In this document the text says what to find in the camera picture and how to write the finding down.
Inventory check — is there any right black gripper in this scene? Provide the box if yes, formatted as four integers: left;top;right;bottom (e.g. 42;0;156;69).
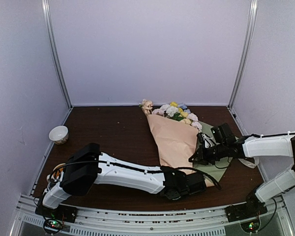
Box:
189;143;227;166

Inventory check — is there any pink and green wrapping paper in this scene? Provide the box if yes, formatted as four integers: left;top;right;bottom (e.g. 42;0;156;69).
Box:
147;115;231;181

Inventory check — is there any cream yellow rose spray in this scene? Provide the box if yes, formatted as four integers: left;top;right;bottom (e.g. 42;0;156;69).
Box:
179;118;192;125

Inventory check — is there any pink rose stem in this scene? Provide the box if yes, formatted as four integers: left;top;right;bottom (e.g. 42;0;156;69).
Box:
152;104;180;118
187;113;202;132

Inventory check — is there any yellow flower stem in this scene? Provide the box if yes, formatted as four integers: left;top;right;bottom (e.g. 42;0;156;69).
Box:
167;102;188;118

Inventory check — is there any blue flower stem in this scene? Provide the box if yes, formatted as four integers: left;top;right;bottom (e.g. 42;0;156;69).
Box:
178;103;188;110

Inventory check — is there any peach blossom stem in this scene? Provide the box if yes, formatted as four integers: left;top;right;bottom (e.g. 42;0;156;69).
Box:
139;99;153;116

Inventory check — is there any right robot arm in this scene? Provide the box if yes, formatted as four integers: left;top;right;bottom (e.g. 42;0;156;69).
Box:
188;123;295;217

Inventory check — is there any white printed ribbon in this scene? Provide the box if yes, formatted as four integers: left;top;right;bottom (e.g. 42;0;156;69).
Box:
239;157;260;169

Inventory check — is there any patterned mug with orange inside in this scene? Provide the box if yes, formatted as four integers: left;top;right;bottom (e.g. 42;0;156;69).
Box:
46;163;65;183

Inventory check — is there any small white patterned teacup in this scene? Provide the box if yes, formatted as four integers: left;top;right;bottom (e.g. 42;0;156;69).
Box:
49;125;69;145

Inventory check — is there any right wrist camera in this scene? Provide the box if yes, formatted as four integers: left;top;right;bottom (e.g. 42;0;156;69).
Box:
197;132;216;148

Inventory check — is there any aluminium front rail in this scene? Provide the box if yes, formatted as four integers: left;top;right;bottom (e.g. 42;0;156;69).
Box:
13;191;290;236

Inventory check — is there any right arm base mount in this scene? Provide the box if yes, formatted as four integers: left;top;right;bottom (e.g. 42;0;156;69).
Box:
225;203;267;234

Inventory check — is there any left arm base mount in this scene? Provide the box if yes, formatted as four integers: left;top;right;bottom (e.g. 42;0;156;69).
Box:
35;205;78;234

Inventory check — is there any right aluminium frame post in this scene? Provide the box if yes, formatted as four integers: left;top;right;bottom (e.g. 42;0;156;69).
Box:
228;0;258;110

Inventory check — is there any aluminium frame post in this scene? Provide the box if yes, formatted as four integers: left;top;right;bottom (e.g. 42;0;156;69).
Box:
228;0;258;110
41;0;73;110

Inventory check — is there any left aluminium frame post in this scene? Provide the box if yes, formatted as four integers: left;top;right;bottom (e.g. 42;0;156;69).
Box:
41;0;73;110

